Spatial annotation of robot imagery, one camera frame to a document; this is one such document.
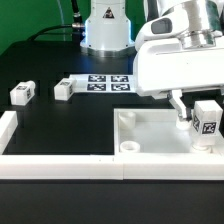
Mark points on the white square table top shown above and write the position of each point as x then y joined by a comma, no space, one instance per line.
149,131

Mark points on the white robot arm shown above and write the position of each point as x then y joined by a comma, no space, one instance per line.
108,29

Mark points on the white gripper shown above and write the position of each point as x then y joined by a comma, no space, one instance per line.
163,65

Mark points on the white marker base plate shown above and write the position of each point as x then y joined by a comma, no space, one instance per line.
103,83

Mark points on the white U-shaped obstacle fence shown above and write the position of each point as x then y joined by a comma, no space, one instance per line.
195,166

